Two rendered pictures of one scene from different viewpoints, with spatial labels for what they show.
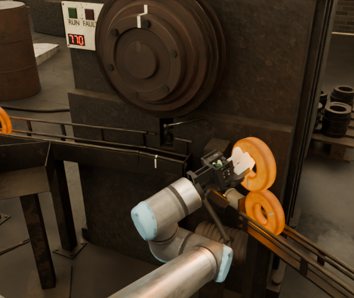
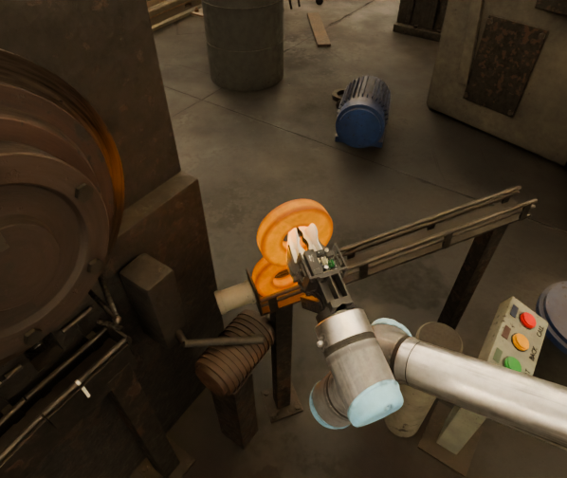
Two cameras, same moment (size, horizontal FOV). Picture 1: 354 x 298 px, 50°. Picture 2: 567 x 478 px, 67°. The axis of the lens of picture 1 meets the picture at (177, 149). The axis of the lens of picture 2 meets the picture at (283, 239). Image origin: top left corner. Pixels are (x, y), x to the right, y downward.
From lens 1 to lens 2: 0.92 m
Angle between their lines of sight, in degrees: 63
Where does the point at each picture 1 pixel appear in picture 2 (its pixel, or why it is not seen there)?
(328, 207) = not seen: hidden behind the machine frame
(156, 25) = (14, 161)
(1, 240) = not seen: outside the picture
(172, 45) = (73, 178)
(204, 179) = (343, 291)
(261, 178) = (324, 235)
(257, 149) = (312, 211)
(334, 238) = not seen: hidden behind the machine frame
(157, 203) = (378, 368)
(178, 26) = (34, 133)
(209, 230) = (226, 359)
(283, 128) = (185, 180)
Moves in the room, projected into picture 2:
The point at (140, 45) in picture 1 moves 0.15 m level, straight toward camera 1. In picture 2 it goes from (0, 234) to (130, 243)
